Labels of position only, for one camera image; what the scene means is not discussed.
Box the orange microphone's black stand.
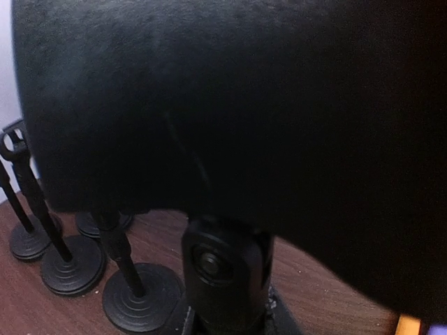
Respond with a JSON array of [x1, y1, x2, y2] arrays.
[[1, 119, 107, 297]]

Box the blue microphone's black stand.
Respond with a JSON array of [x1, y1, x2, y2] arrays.
[[75, 212, 134, 240]]

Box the purple microphone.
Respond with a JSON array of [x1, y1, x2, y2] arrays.
[[426, 324, 447, 335]]

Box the pink microphone's black stand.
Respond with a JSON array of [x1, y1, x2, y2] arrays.
[[92, 211, 183, 334]]

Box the rhinestone microphone's black stand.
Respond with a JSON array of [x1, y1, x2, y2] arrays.
[[11, 1, 446, 324]]

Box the orange microphone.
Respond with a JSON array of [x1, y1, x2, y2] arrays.
[[395, 314, 421, 335]]

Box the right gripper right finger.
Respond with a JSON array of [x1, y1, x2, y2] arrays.
[[265, 285, 302, 335]]

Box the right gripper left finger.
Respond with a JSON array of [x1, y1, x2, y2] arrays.
[[163, 296, 196, 335]]

